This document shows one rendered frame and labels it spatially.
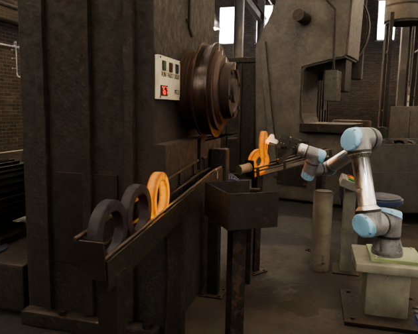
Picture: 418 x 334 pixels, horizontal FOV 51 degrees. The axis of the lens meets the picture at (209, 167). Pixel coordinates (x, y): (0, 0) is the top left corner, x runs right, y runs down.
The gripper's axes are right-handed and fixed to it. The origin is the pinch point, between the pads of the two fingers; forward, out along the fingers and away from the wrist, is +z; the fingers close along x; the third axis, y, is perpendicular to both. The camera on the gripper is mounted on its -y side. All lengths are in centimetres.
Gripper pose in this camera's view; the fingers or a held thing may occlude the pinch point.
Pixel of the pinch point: (263, 141)
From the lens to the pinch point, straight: 251.8
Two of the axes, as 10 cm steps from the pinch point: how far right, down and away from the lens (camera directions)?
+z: -9.2, -3.3, 2.1
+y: 3.0, -9.4, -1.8
